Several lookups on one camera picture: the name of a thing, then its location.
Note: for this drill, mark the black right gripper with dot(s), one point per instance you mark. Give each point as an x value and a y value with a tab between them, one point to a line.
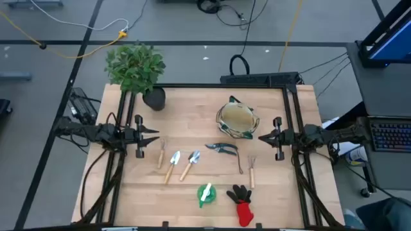
278	150

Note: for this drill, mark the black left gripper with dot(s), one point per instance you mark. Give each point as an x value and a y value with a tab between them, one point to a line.
139	144

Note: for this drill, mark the cream green gardening bag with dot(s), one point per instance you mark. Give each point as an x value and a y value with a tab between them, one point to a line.
237	117

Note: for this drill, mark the dark green pruning shears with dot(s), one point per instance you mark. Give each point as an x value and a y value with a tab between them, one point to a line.
222	148

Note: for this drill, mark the red black gardening glove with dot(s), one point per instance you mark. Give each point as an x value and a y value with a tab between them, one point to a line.
244	213

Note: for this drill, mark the green white spray bottle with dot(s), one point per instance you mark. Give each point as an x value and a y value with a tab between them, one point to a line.
209	198

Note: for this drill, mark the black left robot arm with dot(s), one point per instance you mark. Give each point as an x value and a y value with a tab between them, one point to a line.
96	132

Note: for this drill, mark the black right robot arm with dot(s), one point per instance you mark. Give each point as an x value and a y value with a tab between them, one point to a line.
321	134

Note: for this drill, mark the black plant pot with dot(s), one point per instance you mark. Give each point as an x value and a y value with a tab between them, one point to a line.
154	100

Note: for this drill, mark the green leafy artificial plant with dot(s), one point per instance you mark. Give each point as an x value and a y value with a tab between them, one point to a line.
135	67

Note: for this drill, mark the black power supply box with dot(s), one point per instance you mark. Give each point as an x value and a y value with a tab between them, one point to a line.
82	106

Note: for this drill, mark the white paper sheet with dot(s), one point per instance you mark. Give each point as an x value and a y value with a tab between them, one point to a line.
345	148

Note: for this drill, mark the white blue yellow can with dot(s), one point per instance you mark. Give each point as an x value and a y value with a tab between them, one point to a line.
356	156

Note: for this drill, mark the black desk caster wheel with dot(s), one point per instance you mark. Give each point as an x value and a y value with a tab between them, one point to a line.
365	192

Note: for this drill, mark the grey desk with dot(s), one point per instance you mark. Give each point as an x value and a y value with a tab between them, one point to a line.
379	90

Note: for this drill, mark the black keyboard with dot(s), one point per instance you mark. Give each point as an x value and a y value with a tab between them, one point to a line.
390	136

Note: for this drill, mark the person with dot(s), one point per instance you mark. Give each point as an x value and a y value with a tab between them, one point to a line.
385	215

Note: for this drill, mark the grey stand foot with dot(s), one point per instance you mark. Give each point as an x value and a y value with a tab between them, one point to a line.
32	4
16	75

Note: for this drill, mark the black monitor blue screen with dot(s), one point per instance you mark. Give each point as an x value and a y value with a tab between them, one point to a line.
391	45

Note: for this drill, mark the black aluminium table frame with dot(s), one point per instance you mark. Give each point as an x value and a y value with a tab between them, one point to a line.
224	86

